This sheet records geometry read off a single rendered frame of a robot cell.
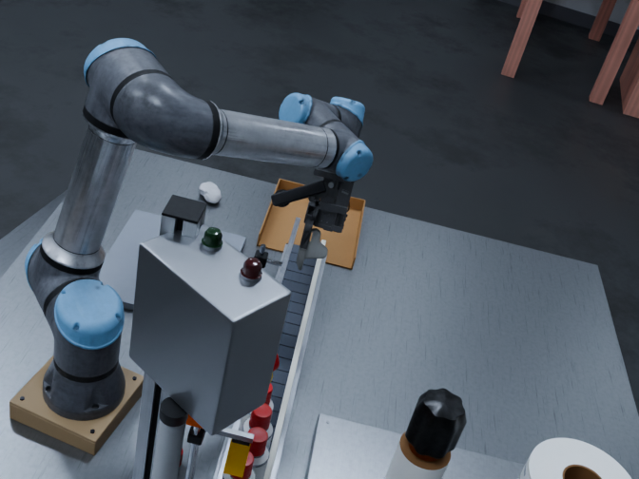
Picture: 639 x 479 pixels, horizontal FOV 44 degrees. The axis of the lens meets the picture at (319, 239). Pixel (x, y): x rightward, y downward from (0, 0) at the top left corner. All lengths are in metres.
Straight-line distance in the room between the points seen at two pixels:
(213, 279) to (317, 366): 0.89
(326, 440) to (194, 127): 0.67
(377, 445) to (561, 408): 0.52
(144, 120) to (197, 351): 0.43
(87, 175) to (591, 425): 1.22
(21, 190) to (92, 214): 2.29
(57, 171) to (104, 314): 2.47
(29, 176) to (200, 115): 2.61
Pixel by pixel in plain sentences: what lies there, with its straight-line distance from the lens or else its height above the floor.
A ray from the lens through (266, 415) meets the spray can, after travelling 1.31.
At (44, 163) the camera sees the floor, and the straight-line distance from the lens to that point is 3.91.
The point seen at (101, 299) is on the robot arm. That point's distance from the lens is 1.44.
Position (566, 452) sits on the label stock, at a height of 1.02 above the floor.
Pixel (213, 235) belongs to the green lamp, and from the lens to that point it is 0.95.
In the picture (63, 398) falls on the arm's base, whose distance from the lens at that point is 1.53.
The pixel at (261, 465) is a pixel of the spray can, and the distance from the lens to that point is 1.30.
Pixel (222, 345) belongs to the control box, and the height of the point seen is 1.43.
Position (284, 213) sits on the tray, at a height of 0.83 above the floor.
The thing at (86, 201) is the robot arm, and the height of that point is 1.25.
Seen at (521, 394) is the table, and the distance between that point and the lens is 1.91.
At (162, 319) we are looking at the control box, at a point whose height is 1.39.
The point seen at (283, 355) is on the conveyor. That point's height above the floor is 0.88.
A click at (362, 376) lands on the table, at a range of 1.79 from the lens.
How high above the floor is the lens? 2.05
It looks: 34 degrees down
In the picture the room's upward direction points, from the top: 14 degrees clockwise
